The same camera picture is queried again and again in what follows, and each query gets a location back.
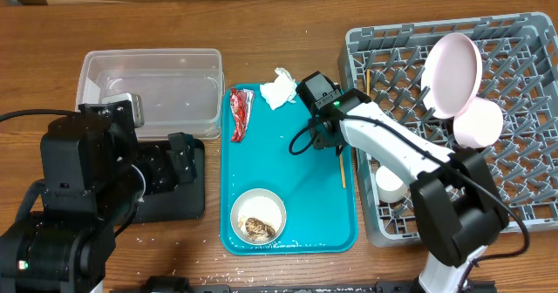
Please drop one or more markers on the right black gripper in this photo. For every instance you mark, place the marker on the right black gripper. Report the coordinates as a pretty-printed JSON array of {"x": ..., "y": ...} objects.
[{"x": 318, "y": 140}]

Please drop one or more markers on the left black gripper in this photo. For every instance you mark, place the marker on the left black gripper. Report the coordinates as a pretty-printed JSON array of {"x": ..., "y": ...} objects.
[{"x": 182, "y": 155}]

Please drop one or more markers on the wooden chopstick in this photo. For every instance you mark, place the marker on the wooden chopstick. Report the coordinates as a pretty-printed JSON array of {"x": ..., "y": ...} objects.
[
  {"x": 368, "y": 82},
  {"x": 341, "y": 160}
]

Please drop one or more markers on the white napkin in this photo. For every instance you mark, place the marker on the white napkin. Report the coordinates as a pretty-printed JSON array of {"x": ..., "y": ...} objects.
[{"x": 280, "y": 91}]

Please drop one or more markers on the red foil wrapper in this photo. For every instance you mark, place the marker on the red foil wrapper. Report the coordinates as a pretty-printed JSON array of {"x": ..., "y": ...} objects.
[{"x": 241, "y": 102}]

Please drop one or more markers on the white paper cup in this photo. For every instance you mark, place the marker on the white paper cup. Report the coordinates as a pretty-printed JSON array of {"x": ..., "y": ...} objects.
[{"x": 390, "y": 188}]

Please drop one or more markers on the metal bowl with food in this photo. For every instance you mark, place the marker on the metal bowl with food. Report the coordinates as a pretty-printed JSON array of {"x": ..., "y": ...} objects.
[{"x": 258, "y": 217}]

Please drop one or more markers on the large white plate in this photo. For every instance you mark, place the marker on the large white plate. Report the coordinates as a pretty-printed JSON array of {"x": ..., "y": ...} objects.
[{"x": 452, "y": 73}]

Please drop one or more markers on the small white pink bowl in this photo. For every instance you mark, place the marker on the small white pink bowl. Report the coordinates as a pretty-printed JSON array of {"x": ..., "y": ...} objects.
[{"x": 480, "y": 125}]

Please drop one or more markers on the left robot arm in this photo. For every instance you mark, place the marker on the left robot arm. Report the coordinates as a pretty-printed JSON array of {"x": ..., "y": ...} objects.
[{"x": 95, "y": 175}]

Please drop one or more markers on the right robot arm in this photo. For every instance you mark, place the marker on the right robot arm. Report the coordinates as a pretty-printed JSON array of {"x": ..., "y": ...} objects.
[{"x": 455, "y": 202}]

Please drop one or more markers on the black waste bin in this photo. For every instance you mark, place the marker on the black waste bin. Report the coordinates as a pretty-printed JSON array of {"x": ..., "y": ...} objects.
[{"x": 164, "y": 198}]

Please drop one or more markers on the clear plastic bin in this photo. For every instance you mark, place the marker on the clear plastic bin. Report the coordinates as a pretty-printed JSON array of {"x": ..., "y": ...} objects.
[{"x": 181, "y": 89}]

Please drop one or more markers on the teal plastic tray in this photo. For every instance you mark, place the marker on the teal plastic tray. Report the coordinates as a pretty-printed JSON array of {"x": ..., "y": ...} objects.
[{"x": 321, "y": 215}]

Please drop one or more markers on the grey dish rack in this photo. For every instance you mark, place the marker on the grey dish rack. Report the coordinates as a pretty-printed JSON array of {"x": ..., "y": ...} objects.
[{"x": 519, "y": 73}]

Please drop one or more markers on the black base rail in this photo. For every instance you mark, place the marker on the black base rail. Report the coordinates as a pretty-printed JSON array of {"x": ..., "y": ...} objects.
[{"x": 172, "y": 284}]

